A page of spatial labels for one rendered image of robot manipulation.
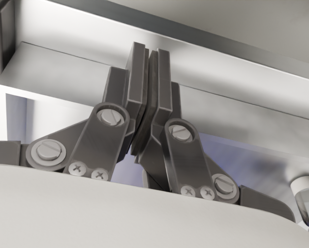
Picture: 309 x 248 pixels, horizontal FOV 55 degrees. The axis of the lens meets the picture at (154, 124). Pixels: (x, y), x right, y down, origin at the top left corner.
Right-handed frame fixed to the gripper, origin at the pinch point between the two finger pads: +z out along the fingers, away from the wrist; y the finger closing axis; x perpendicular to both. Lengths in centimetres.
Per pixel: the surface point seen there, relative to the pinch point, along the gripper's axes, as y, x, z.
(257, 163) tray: 10.7, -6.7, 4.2
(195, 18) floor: 26, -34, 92
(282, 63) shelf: 8.0, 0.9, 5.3
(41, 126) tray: -4.7, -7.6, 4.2
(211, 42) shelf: 3.5, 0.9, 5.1
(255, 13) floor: 45, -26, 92
